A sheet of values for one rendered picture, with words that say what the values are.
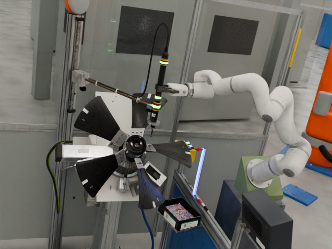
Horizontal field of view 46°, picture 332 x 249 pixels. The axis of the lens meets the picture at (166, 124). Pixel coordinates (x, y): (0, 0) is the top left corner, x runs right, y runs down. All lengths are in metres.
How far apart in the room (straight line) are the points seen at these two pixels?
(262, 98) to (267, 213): 0.55
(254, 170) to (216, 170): 0.95
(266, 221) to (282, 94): 0.63
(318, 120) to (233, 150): 2.63
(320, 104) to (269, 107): 3.83
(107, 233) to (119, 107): 0.81
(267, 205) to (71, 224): 1.88
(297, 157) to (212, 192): 1.44
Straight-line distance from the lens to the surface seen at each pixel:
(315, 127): 5.89
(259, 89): 1.97
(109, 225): 2.60
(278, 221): 1.77
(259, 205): 1.85
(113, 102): 2.55
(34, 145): 2.95
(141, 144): 2.20
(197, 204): 2.49
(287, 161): 2.21
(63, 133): 2.75
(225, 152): 3.38
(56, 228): 3.14
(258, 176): 2.49
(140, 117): 2.32
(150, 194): 2.21
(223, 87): 2.08
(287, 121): 2.09
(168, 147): 2.33
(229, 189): 2.59
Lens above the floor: 2.10
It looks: 20 degrees down
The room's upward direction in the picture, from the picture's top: 10 degrees clockwise
